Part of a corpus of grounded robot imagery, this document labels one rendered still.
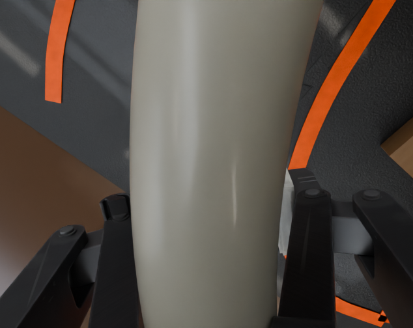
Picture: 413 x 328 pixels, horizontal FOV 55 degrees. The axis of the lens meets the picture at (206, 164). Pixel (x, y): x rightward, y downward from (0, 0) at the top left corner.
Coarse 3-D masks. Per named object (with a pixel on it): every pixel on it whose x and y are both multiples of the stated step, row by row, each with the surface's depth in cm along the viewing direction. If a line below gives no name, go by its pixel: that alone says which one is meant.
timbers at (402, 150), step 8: (408, 120) 101; (400, 128) 102; (408, 128) 99; (392, 136) 102; (400, 136) 99; (408, 136) 96; (384, 144) 103; (392, 144) 100; (400, 144) 97; (408, 144) 96; (392, 152) 97; (400, 152) 97; (408, 152) 97; (400, 160) 98; (408, 160) 98; (408, 168) 98
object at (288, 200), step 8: (288, 176) 15; (288, 184) 14; (288, 192) 14; (288, 200) 14; (288, 208) 15; (288, 216) 15; (280, 224) 15; (288, 224) 15; (280, 232) 15; (288, 232) 15; (280, 240) 15; (288, 240) 15; (280, 248) 15
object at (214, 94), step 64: (192, 0) 5; (256, 0) 5; (320, 0) 6; (192, 64) 6; (256, 64) 6; (192, 128) 6; (256, 128) 6; (192, 192) 6; (256, 192) 7; (192, 256) 7; (256, 256) 7; (192, 320) 7; (256, 320) 8
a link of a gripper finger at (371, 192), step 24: (360, 192) 13; (384, 192) 13; (360, 216) 12; (384, 216) 12; (408, 216) 12; (384, 240) 11; (408, 240) 10; (360, 264) 13; (384, 264) 11; (408, 264) 10; (384, 288) 11; (408, 288) 9; (384, 312) 11; (408, 312) 10
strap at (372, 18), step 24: (72, 0) 98; (384, 0) 91; (360, 24) 94; (48, 48) 103; (360, 48) 96; (48, 72) 106; (336, 72) 98; (48, 96) 108; (312, 120) 104; (312, 144) 106; (288, 168) 110; (360, 312) 126
